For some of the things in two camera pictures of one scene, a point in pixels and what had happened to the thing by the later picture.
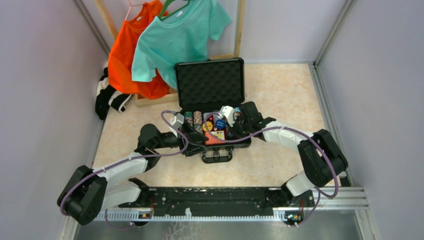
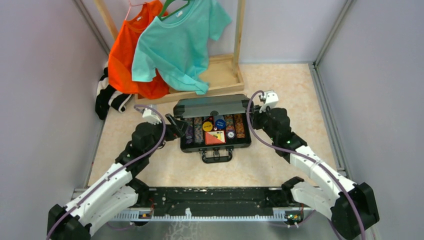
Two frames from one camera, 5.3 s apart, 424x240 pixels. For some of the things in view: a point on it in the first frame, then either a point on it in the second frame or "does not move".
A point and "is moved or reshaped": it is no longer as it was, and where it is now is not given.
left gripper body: [183, 129] -> [171, 133]
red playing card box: [213, 140] does not move
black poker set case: [202, 89] is moved or reshaped
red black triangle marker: [211, 119] does not move
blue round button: [220, 124] does not move
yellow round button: [209, 125] does not move
